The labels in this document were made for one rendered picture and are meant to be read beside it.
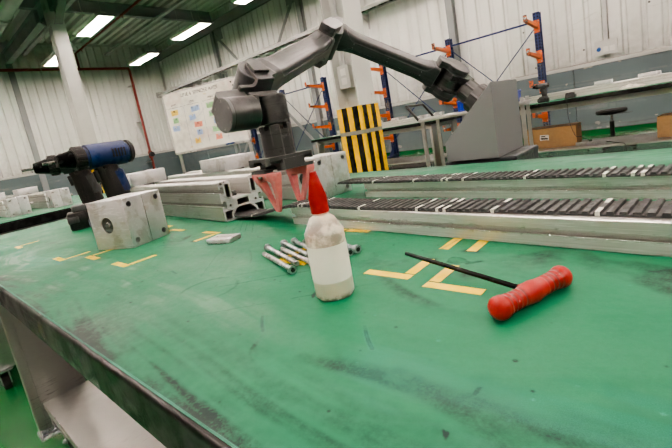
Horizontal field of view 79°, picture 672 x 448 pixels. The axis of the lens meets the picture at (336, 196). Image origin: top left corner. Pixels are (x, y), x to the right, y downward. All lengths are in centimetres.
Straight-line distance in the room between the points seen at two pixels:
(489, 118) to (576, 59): 724
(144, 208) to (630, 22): 791
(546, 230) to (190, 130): 679
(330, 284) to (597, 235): 25
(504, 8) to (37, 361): 837
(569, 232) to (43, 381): 163
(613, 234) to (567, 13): 808
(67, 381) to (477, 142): 155
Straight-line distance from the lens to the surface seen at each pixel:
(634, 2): 829
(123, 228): 86
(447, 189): 73
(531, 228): 47
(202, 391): 31
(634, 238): 44
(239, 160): 127
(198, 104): 694
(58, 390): 179
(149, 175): 142
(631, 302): 35
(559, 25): 845
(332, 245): 36
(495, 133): 114
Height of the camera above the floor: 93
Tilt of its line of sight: 9 degrees down
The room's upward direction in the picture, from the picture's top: 10 degrees counter-clockwise
